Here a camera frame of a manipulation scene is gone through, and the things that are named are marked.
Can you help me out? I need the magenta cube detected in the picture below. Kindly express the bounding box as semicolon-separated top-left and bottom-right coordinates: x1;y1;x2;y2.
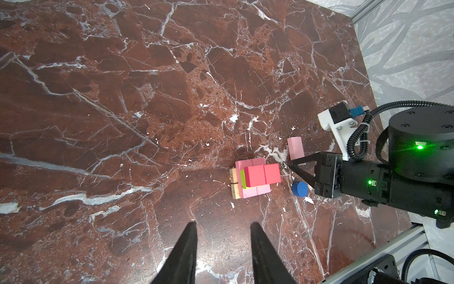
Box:
244;165;266;188
264;163;281;185

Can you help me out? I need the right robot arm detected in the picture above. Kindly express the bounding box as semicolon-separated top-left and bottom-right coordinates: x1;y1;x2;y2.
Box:
288;101;454;229

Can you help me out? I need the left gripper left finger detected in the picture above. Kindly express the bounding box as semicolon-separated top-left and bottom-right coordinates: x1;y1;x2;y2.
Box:
151;221;197;284

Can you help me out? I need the blue round disc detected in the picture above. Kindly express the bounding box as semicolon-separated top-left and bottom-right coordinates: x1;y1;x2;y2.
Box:
292;181;309;198

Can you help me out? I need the light pink long block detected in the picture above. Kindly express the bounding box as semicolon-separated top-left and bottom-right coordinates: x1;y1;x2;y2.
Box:
287;137;305;160

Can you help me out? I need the natural wood block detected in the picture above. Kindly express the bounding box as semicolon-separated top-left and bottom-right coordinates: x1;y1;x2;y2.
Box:
229;168;238;184
231;183;241;200

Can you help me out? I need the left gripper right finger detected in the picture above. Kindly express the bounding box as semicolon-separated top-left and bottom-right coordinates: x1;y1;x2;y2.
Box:
250;222;296;284

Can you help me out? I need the lime green block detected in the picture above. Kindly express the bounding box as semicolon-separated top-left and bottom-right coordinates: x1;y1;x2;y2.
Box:
240;169;247;189

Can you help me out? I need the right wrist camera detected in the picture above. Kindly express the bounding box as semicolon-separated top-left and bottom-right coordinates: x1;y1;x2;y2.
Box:
318;101;370;161

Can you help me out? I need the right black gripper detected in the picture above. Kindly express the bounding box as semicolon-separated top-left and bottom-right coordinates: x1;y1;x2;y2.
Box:
288;152;454;227

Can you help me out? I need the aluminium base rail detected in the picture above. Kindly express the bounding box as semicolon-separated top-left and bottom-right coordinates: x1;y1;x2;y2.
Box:
322;224;429;284

